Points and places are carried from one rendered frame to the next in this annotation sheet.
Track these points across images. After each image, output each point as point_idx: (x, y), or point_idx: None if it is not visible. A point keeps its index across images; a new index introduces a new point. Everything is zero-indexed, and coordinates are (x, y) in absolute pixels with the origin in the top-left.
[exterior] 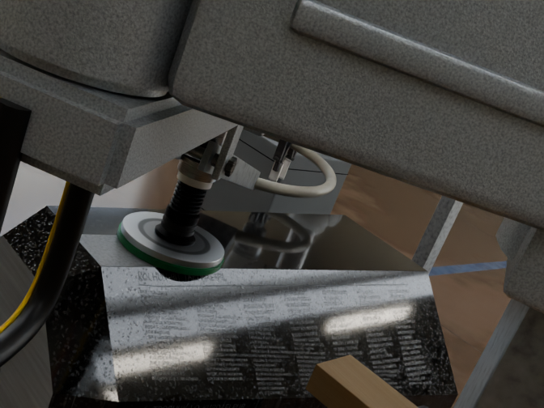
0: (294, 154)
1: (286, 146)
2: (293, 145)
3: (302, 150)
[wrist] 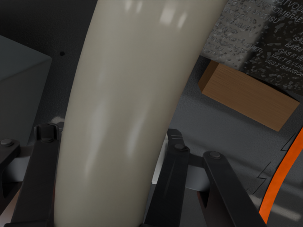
0: (13, 154)
1: (235, 218)
2: (145, 205)
3: (178, 100)
